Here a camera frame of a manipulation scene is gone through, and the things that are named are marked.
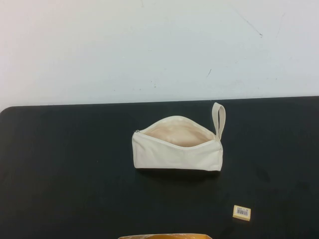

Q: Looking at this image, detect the yellow eraser with barcode label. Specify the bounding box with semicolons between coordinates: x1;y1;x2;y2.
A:
233;205;252;221

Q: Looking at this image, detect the cream canvas pencil case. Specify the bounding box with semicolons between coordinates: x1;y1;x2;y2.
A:
131;102;226;173

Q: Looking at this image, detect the yellow cardboard box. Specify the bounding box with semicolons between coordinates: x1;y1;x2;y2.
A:
117;226;211;239

